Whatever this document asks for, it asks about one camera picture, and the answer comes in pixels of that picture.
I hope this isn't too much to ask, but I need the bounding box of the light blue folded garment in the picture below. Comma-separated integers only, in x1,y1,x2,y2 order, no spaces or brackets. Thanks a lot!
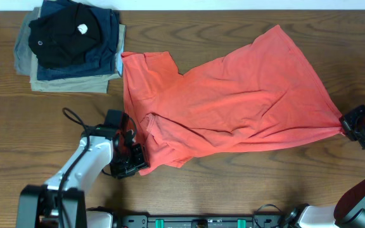
115,43,125,77

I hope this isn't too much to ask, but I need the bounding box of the red printed t-shirt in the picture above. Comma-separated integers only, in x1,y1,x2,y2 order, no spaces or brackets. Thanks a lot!
122,26,342,175

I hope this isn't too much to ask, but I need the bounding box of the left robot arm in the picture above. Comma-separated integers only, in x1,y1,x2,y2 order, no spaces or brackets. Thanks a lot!
16,108,150,228

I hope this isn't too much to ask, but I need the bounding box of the navy folded garment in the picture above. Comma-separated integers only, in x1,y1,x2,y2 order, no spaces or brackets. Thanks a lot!
37,1,120,80

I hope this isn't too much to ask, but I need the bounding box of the beige folded garment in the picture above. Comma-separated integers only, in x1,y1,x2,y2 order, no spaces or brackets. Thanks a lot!
30,24,126,94

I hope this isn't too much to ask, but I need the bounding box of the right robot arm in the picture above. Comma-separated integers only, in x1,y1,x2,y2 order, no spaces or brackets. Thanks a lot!
279,105,365,228

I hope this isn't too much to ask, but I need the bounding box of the black folded garment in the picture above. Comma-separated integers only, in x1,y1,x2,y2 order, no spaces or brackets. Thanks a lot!
29,3,101,68

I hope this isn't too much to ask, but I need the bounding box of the left black cable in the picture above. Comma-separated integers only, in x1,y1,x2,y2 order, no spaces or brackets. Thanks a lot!
57,107,91,228

